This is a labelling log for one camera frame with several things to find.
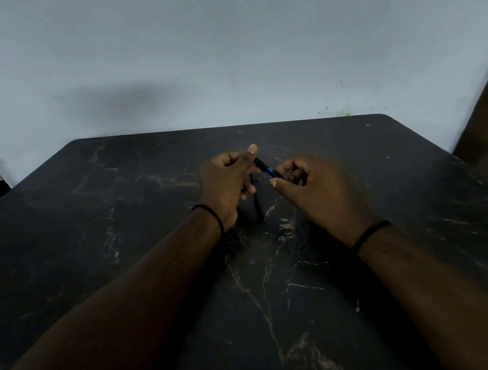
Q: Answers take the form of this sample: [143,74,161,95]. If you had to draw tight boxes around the person's right hand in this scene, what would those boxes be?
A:
[266,146,385,260]

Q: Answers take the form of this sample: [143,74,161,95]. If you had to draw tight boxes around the person's left hand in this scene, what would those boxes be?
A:
[191,143,271,236]

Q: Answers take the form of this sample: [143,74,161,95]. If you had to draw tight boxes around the black cable with blue plug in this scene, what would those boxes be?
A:
[246,154,290,225]

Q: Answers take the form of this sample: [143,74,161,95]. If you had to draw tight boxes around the person's right forearm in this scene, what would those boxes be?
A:
[354,211,488,370]

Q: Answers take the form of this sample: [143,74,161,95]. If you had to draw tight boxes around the person's left forearm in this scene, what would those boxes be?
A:
[0,205,245,370]

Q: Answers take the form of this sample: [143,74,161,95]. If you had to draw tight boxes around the black left wristband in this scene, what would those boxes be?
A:
[191,200,227,242]

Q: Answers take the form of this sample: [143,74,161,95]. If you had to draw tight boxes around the black wristband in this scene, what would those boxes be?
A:
[347,219,395,254]
[191,200,227,242]

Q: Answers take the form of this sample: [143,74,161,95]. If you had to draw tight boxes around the black right wristband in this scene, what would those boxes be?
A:
[347,219,395,254]

